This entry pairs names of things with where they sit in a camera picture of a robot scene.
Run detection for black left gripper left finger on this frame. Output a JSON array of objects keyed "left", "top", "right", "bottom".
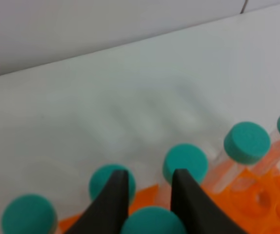
[{"left": 66, "top": 170, "right": 128, "bottom": 234}]

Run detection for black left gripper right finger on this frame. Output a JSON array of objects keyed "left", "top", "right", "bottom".
[{"left": 171, "top": 169, "right": 246, "bottom": 234}]

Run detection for green-capped test tube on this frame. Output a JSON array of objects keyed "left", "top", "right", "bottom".
[{"left": 120, "top": 206, "right": 187, "bottom": 234}]

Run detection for orange test tube rack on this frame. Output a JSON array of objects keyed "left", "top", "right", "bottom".
[{"left": 57, "top": 156, "right": 280, "bottom": 234}]

